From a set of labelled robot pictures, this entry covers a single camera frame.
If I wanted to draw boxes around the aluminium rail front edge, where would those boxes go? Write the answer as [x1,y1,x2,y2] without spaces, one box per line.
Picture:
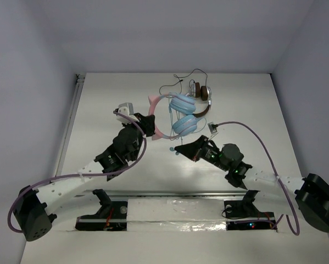
[79,189,250,198]

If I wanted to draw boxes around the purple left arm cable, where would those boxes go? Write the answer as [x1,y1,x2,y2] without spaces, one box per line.
[7,109,148,235]

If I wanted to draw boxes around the clear tape strip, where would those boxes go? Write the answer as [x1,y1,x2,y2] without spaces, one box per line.
[126,198,226,232]

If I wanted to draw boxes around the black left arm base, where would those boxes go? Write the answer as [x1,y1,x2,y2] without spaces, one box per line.
[75,189,128,232]

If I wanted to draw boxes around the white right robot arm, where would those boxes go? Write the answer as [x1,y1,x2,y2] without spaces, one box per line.
[171,136,329,233]

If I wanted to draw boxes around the aluminium rail left edge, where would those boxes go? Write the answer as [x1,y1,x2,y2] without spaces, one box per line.
[52,73,86,178]

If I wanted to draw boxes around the pink blue cat-ear headphones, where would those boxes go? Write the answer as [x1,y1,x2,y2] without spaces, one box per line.
[148,92,200,140]

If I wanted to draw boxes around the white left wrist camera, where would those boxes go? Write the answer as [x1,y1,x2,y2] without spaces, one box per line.
[115,102,139,124]

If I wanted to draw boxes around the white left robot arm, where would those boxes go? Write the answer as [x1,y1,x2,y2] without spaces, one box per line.
[7,109,155,242]

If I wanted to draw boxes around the brown silver headphones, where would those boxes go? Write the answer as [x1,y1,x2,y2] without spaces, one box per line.
[188,80,212,118]

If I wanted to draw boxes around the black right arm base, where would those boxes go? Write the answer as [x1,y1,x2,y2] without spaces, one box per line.
[221,190,277,231]

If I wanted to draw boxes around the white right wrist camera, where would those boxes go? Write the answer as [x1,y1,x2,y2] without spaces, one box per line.
[208,122,218,135]

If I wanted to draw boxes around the light blue wired earphones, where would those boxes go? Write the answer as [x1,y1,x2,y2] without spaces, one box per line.
[169,92,204,140]

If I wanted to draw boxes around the aluminium rail edge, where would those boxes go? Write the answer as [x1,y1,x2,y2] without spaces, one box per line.
[79,189,250,198]
[52,73,86,178]

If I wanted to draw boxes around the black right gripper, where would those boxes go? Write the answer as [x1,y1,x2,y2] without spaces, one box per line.
[175,135,230,172]

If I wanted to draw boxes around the thin black headphone cable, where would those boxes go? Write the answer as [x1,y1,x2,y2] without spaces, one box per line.
[159,68,209,96]

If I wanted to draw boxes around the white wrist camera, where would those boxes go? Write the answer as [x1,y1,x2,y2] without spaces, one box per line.
[208,122,218,135]
[115,102,139,124]

